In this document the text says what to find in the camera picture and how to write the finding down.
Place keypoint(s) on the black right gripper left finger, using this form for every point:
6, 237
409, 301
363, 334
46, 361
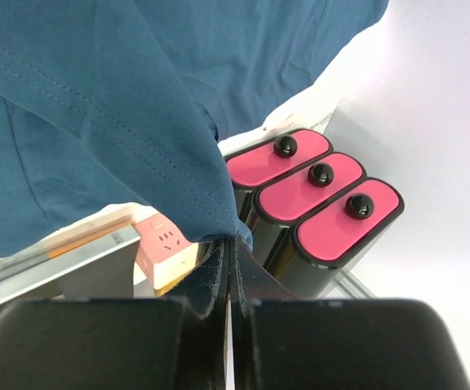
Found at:
176, 341

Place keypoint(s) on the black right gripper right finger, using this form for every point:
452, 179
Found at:
283, 342

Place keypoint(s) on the blue t-shirt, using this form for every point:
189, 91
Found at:
110, 102

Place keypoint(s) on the pink power socket cube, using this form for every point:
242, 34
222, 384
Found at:
164, 255

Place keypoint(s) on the black pink drawer organizer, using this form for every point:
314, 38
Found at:
312, 211

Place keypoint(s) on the aluminium frame rail right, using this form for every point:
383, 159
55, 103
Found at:
352, 287

